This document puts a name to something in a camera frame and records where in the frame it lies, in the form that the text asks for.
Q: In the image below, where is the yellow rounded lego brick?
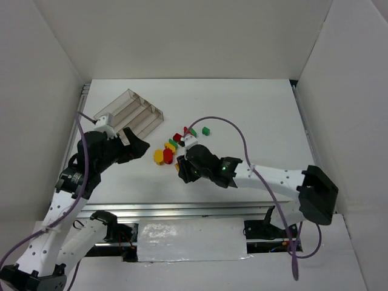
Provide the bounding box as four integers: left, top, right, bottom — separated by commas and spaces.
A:
153, 149, 164, 166

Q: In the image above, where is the red rounded lego brick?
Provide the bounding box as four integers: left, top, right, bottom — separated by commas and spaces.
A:
163, 148, 175, 164

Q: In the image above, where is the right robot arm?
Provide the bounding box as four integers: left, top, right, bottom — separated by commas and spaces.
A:
177, 144, 338, 229

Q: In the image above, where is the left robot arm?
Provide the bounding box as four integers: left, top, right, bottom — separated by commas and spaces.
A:
1, 127, 150, 290

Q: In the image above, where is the small yellow lego brick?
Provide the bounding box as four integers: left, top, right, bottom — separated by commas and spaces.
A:
164, 142, 176, 154

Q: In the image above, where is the green half-round lego brick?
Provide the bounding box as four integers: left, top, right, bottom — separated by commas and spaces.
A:
189, 128, 197, 137

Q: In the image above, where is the small green lego brick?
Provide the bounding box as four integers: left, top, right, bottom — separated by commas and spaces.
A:
202, 127, 210, 136

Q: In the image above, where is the red rectangular lego brick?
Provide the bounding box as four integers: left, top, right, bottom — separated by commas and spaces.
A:
173, 133, 184, 146

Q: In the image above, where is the clear compartment organizer tray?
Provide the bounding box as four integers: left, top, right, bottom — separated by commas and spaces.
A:
94, 89, 164, 145

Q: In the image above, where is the white cover panel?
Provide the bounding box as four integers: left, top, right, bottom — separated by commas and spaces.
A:
137, 218, 249, 263

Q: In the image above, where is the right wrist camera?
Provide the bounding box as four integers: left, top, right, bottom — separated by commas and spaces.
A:
181, 135, 198, 150

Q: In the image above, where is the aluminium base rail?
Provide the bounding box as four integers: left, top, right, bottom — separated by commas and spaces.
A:
75, 201, 301, 221

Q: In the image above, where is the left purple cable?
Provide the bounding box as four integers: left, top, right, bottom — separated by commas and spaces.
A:
0, 111, 98, 291

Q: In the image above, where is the purple cable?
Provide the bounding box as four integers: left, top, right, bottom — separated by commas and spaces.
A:
0, 111, 98, 291
185, 116, 322, 281

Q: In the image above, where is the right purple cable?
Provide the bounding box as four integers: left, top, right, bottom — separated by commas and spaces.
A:
185, 116, 322, 281

